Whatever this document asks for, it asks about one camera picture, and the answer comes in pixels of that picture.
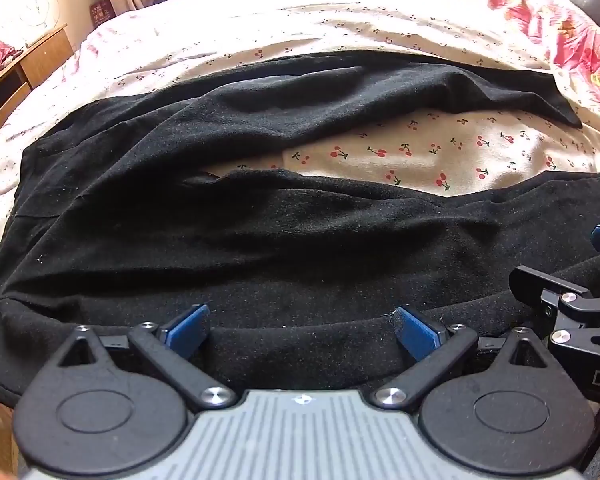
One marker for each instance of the pink floral quilt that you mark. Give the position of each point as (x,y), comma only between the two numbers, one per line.
(580,45)

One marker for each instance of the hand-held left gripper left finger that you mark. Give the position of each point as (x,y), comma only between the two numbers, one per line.
(190,329)

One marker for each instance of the wooden cabinet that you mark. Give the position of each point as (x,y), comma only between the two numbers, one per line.
(40,60)

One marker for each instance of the cherry print bed sheet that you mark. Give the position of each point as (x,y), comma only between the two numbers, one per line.
(380,155)

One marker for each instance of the black pants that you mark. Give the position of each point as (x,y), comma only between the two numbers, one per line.
(230,260)

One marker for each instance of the dark red box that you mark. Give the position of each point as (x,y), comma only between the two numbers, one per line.
(101,11)

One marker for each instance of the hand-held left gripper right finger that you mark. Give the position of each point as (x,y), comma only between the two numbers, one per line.
(419,332)

